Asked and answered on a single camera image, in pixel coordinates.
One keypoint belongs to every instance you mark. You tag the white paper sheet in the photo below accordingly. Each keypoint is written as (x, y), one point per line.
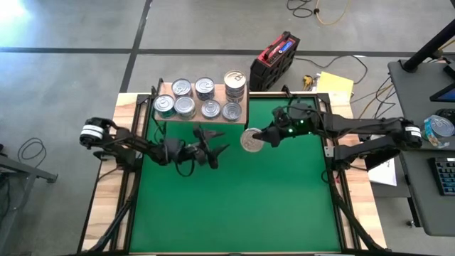
(385, 176)

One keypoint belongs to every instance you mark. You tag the light blue cartoon label can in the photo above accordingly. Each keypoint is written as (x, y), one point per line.
(231, 111)

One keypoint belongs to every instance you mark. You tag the grey metal stand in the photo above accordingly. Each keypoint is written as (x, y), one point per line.
(28, 170)

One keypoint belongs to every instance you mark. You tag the black monitor pole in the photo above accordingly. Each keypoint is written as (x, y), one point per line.
(430, 46)

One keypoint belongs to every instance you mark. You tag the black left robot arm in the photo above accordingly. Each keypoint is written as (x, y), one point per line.
(124, 142)

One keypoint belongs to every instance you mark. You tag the green nutrition label can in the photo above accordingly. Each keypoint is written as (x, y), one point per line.
(185, 106)

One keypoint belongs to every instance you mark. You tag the teal chunk light tuna can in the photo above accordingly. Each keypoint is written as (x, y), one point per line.
(164, 105)

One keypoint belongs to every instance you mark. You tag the green barcode label can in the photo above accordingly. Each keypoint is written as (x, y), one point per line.
(210, 109)

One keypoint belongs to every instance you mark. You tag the black keyboard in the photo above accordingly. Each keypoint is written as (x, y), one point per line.
(444, 176)

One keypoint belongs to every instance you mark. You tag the wooden shelf with black legs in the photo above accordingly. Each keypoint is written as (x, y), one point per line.
(213, 122)

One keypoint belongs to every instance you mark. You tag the grey desk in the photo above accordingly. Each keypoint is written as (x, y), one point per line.
(426, 206)
(412, 106)

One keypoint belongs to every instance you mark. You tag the gold lid teal label can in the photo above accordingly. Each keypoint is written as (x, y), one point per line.
(249, 144)

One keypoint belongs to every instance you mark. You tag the black computer mouse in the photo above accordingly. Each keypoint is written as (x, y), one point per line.
(446, 113)

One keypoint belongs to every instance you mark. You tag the black metal table frame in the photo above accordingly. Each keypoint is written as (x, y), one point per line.
(142, 97)

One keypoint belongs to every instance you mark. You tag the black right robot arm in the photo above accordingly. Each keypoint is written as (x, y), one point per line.
(362, 126)

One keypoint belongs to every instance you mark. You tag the yellow paper pad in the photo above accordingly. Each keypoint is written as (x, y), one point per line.
(334, 84)

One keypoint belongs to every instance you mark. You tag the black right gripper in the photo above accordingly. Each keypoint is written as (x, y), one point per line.
(291, 124)

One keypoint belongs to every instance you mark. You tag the black desk support bar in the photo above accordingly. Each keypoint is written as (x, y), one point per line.
(382, 159)

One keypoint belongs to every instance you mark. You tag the green table mat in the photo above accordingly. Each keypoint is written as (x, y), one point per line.
(231, 199)

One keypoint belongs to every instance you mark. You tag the black tablet screen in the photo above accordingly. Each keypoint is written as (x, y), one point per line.
(446, 94)

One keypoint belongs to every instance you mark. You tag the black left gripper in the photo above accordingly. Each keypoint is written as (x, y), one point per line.
(199, 153)

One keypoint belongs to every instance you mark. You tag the can on side desk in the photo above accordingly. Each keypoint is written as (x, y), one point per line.
(439, 129)

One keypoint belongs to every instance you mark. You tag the red and black tool case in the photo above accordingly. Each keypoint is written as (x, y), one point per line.
(272, 67)

